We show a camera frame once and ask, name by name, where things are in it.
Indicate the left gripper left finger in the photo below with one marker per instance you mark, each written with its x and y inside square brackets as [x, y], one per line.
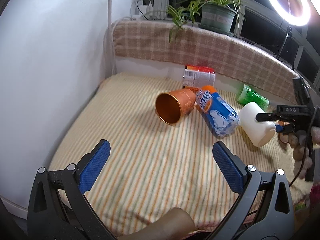
[58, 208]

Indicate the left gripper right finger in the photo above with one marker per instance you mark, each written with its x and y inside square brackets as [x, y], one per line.
[263, 208]

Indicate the white plastic cup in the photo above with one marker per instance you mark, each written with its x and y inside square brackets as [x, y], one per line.
[259, 133]

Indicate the green translucent plastic cup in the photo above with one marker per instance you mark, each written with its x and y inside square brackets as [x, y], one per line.
[247, 94]

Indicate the small orange paper cup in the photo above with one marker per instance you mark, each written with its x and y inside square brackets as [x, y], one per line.
[172, 106]

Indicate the gloved right hand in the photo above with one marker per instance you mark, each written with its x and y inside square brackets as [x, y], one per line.
[303, 161]

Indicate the blue plastic bottle orange cap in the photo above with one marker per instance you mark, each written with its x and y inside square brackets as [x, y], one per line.
[222, 117]

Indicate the brown cardboard tube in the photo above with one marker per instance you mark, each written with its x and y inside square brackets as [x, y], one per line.
[175, 224]

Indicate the black tripod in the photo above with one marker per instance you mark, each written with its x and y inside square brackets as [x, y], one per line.
[287, 39]

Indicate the yellow striped table cloth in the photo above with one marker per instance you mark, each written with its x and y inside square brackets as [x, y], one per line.
[153, 167]

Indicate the orange white snack canister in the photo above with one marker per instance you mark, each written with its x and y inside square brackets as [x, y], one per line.
[195, 77]

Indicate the beige plaid blanket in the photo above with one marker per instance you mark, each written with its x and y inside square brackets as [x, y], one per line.
[149, 40]

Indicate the spider plant in grey pot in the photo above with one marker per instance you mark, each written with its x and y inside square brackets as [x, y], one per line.
[220, 16]

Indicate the white power strip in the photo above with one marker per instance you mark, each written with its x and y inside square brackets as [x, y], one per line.
[146, 6]

